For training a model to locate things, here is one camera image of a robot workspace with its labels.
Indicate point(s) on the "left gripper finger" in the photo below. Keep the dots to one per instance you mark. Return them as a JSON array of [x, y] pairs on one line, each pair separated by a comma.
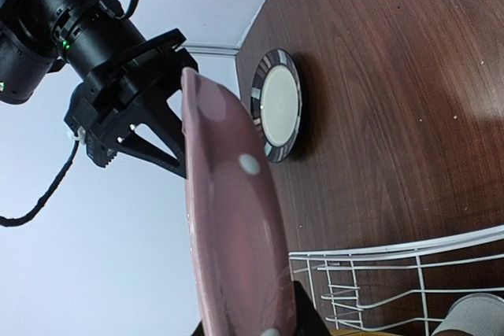
[[308, 320]]

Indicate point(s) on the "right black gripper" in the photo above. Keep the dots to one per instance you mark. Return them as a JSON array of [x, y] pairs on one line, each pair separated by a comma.
[[122, 104]]

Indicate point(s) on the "mauve dotted plate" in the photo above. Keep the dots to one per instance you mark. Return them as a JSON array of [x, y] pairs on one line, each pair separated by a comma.
[[238, 241]]

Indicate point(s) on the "black striped plate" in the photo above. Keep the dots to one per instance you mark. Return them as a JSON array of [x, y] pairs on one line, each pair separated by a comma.
[[276, 103]]

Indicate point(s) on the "yellow dotted plate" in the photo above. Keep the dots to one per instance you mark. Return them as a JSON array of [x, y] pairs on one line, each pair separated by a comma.
[[348, 332]]

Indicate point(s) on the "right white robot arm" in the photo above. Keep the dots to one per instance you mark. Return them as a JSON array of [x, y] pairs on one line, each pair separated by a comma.
[[28, 49]]

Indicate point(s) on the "white cup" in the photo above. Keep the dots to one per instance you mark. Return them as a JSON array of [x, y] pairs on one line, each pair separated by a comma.
[[473, 314]]

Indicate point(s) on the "right aluminium frame post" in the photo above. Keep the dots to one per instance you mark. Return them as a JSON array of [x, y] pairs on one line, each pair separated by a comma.
[[215, 51]]

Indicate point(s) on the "white wire dish rack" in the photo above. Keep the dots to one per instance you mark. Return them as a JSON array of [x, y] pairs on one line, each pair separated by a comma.
[[405, 286]]

